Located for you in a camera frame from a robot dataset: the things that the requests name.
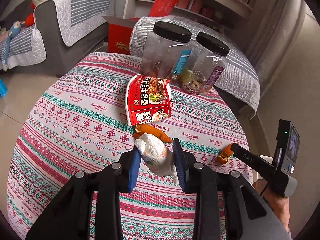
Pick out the tissue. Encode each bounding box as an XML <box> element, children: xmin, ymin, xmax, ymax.
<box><xmin>135</xmin><ymin>133</ymin><xmax>178</xmax><ymax>185</ymax></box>

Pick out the orange peel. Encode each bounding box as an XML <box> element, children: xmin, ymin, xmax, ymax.
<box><xmin>133</xmin><ymin>124</ymin><xmax>172</xmax><ymax>143</ymax></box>
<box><xmin>216</xmin><ymin>143</ymin><xmax>238</xmax><ymax>165</ymax></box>

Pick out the red instant noodle cup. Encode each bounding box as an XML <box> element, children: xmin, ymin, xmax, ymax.
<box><xmin>125</xmin><ymin>74</ymin><xmax>171</xmax><ymax>126</ymax></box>

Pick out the person's right hand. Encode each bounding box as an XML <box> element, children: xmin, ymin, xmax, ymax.
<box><xmin>253</xmin><ymin>179</ymin><xmax>290</xmax><ymax>233</ymax></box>

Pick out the patterned handmade tablecloth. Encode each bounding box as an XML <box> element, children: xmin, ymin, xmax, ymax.
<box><xmin>7</xmin><ymin>53</ymin><xmax>253</xmax><ymax>239</ymax></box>

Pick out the grey quilted ottoman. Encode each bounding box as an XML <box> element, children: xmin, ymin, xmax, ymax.
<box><xmin>129</xmin><ymin>15</ymin><xmax>261</xmax><ymax>120</ymax></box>

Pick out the nut jar teal label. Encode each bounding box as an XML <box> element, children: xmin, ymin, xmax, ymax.
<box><xmin>140</xmin><ymin>21</ymin><xmax>192</xmax><ymax>80</ymax></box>

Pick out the nut jar purple label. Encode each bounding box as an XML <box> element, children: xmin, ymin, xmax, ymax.
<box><xmin>178</xmin><ymin>32</ymin><xmax>229</xmax><ymax>95</ymax></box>

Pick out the red gift box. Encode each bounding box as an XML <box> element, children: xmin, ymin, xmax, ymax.
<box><xmin>102</xmin><ymin>16</ymin><xmax>139</xmax><ymax>55</ymax></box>

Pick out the grey sofa with quilted cover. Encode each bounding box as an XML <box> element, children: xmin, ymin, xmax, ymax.
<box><xmin>1</xmin><ymin>0</ymin><xmax>116</xmax><ymax>77</ymax></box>

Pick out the blue plastic stool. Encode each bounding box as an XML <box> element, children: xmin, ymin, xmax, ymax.
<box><xmin>0</xmin><ymin>79</ymin><xmax>8</xmax><ymax>98</ymax></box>

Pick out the white bookshelf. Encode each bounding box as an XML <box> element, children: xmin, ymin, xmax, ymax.
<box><xmin>123</xmin><ymin>0</ymin><xmax>252</xmax><ymax>32</ymax></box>

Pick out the beige floral curtain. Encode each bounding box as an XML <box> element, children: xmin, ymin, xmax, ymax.
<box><xmin>247</xmin><ymin>0</ymin><xmax>307</xmax><ymax>94</ymax></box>

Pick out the blue plush toy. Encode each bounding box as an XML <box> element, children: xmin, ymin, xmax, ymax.
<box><xmin>3</xmin><ymin>21</ymin><xmax>25</xmax><ymax>71</ymax></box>

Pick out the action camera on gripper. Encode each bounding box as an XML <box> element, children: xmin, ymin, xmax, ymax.
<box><xmin>272</xmin><ymin>119</ymin><xmax>300</xmax><ymax>174</ymax></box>

